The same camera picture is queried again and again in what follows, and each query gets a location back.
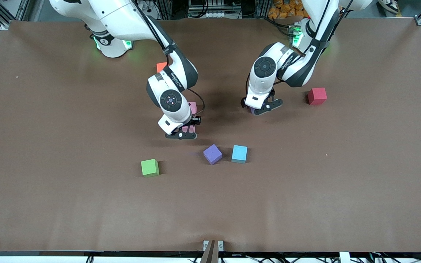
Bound black white sneaker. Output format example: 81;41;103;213
378;0;401;14

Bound red foam cube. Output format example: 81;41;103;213
307;87;328;106

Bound grey socket box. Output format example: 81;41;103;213
188;0;241;19

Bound silver metal table bracket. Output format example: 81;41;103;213
203;240;224;252

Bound white power strip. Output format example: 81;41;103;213
137;0;160;20

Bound cyan foam cube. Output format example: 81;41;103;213
231;145;248;164

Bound pile of orange items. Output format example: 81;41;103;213
269;0;309;19

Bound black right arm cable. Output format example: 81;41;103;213
130;0;205;117

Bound brown table cover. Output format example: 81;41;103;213
0;18;421;253

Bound green foam cube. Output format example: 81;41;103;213
141;159;160;178

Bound black table edge rail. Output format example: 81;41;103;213
0;250;421;257

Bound brown tapered post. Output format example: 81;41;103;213
200;240;219;263

